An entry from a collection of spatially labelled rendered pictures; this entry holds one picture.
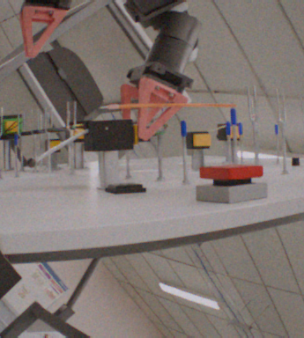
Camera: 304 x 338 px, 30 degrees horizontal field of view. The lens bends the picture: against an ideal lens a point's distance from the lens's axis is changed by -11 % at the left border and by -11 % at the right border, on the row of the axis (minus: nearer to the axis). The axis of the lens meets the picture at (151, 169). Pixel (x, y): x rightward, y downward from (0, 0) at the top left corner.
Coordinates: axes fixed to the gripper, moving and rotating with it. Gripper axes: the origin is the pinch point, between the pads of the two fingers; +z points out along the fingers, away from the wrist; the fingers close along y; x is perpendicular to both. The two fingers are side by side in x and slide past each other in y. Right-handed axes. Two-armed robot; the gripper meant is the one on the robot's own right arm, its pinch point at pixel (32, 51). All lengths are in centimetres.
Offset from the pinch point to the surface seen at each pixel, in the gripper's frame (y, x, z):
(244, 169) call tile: -26.2, -19.4, 13.0
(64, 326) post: 63, -27, 58
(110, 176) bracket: 0.6, -14.8, 15.6
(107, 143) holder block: -2.2, -12.9, 11.4
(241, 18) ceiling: 242, -167, -96
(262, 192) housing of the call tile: -26.0, -22.1, 15.0
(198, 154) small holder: 25.4, -39.1, 9.8
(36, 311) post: 82, -23, 59
